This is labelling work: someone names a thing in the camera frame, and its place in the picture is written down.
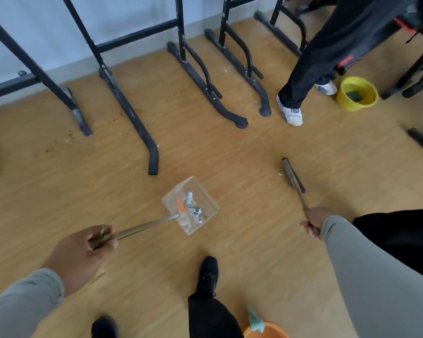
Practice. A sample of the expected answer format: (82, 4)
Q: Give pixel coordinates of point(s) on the clear plastic dustpan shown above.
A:
(208, 204)

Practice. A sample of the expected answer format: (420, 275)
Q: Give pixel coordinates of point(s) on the black right shoe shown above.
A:
(207, 276)

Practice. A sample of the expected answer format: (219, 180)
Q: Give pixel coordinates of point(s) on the orange trash wrapper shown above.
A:
(180, 205)

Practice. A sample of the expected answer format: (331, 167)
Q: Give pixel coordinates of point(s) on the black left shoe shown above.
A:
(104, 327)

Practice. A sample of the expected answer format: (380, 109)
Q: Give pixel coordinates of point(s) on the person's left forearm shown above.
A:
(21, 302)

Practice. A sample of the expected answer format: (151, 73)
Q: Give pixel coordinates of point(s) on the black red exercise machine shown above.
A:
(416, 70)

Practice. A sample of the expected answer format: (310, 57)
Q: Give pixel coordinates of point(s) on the person's left hand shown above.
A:
(77, 258)

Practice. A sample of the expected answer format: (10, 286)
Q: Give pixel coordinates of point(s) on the white-blue paper scrap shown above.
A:
(190, 202)

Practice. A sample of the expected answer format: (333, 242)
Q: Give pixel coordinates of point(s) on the yellow plastic basin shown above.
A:
(349, 105)

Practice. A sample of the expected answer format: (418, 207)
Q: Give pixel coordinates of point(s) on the dark green sponge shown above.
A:
(355, 96)

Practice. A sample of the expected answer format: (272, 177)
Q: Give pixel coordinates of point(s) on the person's right leg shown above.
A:
(211, 318)

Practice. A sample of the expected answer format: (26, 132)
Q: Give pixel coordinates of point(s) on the orange plastic basin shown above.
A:
(268, 330)

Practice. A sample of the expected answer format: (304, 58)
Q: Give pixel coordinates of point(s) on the person's right hand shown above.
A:
(315, 219)

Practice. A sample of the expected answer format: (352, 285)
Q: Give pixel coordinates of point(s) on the black shoe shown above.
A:
(207, 276)
(104, 327)

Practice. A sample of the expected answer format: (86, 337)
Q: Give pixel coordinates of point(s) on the teal folded cloth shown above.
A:
(255, 320)

